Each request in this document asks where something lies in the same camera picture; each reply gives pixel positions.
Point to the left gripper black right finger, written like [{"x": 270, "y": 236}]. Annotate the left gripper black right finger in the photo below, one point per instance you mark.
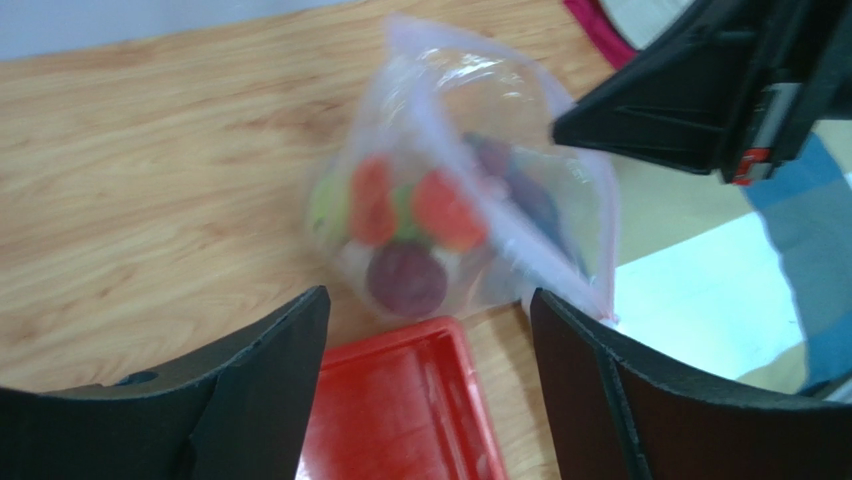
[{"x": 618, "y": 409}]

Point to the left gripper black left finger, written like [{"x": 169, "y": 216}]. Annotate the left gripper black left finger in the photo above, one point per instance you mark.
[{"x": 237, "y": 408}]

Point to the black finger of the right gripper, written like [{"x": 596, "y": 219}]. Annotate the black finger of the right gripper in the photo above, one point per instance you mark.
[{"x": 677, "y": 102}]

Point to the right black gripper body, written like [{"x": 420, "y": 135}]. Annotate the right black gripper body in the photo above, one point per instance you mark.
[{"x": 798, "y": 74}]

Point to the white green cauliflower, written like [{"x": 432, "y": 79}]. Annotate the white green cauliflower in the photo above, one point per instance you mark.
[{"x": 354, "y": 256}]

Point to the dark purple mangosteen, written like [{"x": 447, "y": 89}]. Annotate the dark purple mangosteen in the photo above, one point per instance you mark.
[{"x": 406, "y": 280}]

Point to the green apple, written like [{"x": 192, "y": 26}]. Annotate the green apple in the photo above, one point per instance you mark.
[{"x": 328, "y": 210}]

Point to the orange carrot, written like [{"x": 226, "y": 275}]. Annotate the orange carrot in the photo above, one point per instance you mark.
[{"x": 372, "y": 218}]

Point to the clear zip top bag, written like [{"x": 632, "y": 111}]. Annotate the clear zip top bag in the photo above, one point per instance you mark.
[{"x": 449, "y": 99}]

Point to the red yellow apple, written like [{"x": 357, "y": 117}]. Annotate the red yellow apple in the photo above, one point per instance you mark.
[{"x": 445, "y": 215}]

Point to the red folded cloth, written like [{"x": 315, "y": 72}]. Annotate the red folded cloth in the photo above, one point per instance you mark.
[{"x": 597, "y": 26}]

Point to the red plastic tray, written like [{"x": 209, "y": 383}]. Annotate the red plastic tray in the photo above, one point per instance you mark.
[{"x": 405, "y": 404}]

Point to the plaid blue beige pillow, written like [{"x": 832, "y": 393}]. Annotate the plaid blue beige pillow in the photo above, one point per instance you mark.
[{"x": 751, "y": 284}]

